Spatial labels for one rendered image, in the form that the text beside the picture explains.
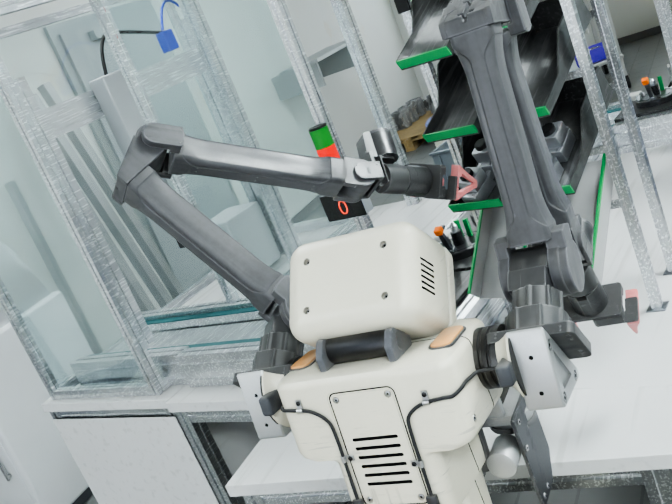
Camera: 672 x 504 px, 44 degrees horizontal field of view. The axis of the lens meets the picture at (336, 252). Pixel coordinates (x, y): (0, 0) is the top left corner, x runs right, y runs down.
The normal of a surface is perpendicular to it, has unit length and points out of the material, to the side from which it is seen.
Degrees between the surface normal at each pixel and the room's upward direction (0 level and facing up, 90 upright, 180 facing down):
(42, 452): 90
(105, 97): 90
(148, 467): 90
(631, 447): 0
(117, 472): 90
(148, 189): 72
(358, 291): 48
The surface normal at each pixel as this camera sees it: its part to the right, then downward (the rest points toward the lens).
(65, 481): 0.85, -0.19
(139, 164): 0.34, -0.44
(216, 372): -0.50, 0.44
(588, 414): -0.36, -0.89
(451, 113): -0.60, -0.61
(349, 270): -0.53, -0.29
